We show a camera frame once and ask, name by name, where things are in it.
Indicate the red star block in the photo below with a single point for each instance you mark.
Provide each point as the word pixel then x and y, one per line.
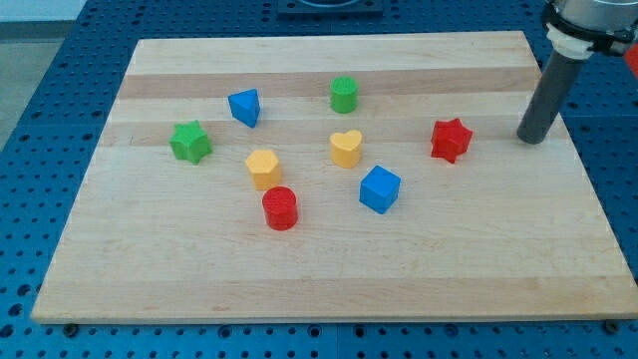
pixel 450 139

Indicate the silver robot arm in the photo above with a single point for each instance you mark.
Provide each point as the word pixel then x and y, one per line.
pixel 579 28

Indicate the blue cube block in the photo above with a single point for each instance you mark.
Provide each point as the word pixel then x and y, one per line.
pixel 379 189

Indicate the green star block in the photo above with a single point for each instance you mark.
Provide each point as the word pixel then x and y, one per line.
pixel 190 142

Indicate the yellow heart block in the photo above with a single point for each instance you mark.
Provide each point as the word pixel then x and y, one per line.
pixel 345 148

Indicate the red cylinder block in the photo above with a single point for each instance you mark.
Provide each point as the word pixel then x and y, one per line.
pixel 280 208

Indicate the wooden board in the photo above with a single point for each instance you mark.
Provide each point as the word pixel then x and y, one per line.
pixel 508 232

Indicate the yellow hexagon block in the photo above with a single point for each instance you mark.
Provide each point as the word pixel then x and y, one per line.
pixel 264 169

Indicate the green cylinder block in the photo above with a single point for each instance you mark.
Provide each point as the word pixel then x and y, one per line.
pixel 344 94

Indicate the blue triangle block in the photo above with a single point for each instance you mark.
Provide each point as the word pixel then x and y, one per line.
pixel 245 107

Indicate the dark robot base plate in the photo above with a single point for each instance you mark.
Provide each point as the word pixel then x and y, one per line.
pixel 329 7

